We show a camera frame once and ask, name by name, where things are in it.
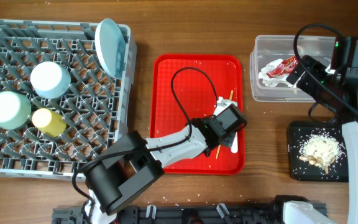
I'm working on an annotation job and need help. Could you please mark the red snack wrapper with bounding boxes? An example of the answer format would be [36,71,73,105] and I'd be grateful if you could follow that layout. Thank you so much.
[267,56,298,78]

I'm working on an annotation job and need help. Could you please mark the wooden chopstick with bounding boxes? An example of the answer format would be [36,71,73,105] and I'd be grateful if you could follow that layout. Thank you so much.
[216,90,234,160]

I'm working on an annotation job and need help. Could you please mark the white tissue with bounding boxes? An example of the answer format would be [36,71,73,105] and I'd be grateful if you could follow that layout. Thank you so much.
[259,59,294,88]

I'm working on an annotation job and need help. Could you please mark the rice and peanut scraps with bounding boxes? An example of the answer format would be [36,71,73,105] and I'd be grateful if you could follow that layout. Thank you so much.
[290,132,346,175]

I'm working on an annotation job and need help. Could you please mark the light blue plate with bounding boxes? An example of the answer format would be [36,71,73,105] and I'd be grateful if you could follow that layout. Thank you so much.
[94,19,126,80]

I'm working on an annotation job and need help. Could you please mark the yellow plastic cup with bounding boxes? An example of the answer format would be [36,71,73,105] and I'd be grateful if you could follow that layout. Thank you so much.
[32,108,67,137]

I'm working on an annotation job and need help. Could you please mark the white bowl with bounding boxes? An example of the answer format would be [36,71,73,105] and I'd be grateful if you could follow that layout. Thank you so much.
[30,62,71,99]

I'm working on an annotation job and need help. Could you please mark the small green bowl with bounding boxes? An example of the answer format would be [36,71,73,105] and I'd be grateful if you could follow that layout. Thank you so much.
[0,91,31,129]

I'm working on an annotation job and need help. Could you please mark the white plastic fork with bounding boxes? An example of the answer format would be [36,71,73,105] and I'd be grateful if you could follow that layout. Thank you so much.
[230,133,238,154]

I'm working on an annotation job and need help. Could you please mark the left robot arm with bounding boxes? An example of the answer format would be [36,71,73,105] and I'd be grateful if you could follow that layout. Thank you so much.
[81,98,247,223]

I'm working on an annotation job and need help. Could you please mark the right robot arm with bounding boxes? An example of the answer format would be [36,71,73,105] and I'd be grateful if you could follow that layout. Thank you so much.
[287,37,358,223]

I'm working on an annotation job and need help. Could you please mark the clear plastic waste bin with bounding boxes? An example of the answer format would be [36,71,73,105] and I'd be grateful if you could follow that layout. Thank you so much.
[250,35,335,103]

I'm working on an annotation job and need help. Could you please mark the grey plastic dishwasher rack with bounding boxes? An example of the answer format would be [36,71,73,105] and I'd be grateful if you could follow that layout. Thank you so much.
[0,19,137,180]

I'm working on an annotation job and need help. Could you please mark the red plastic serving tray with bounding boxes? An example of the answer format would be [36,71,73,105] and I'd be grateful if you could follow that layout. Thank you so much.
[149,54,245,175]

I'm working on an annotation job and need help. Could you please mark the black plastic tray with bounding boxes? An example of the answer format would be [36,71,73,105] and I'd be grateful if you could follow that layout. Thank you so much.
[287,121,349,182]

